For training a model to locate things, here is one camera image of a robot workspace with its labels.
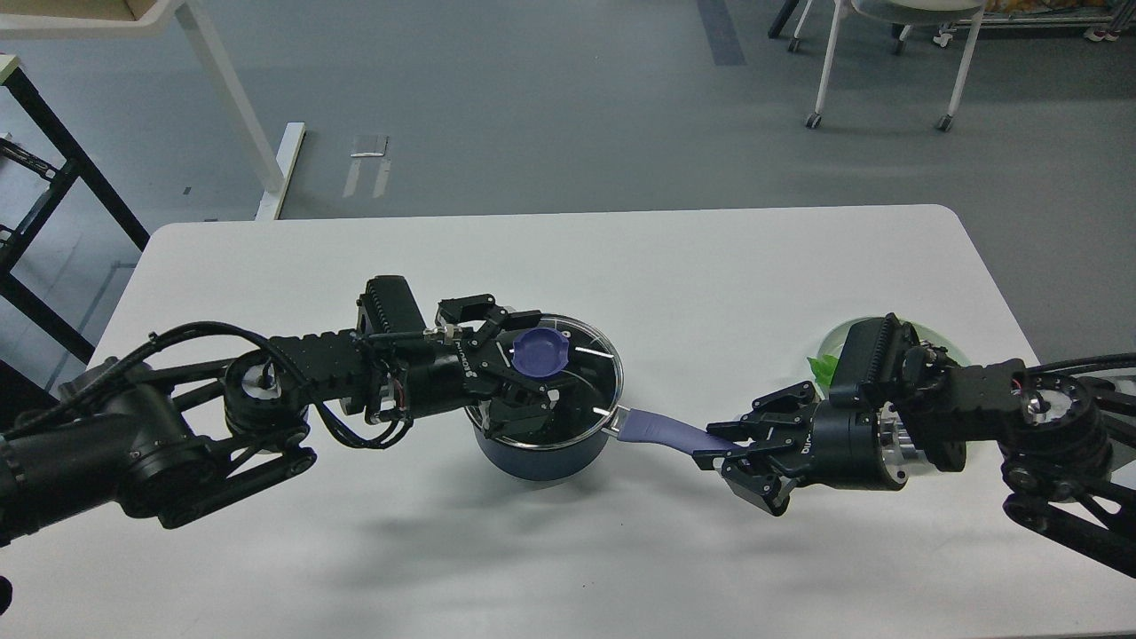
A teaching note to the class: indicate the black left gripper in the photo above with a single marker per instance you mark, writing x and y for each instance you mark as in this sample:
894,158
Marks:
429,377

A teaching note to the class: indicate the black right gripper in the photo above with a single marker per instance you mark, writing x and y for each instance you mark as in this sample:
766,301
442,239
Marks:
847,450

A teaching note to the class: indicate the glass pot lid purple knob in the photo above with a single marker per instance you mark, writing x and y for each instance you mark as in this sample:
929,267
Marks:
592,373

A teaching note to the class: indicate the dark blue saucepan purple handle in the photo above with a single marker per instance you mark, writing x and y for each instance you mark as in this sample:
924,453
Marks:
629,425

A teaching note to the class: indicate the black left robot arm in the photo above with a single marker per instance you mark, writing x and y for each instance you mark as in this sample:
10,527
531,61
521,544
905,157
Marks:
207,414

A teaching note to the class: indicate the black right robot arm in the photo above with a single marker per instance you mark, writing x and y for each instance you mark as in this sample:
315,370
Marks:
1059,430

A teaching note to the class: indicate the orange toy carrot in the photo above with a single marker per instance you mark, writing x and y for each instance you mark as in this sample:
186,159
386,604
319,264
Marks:
823,368

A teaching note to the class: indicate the black metal frame rack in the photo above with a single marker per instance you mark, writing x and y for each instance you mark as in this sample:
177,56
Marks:
76,166

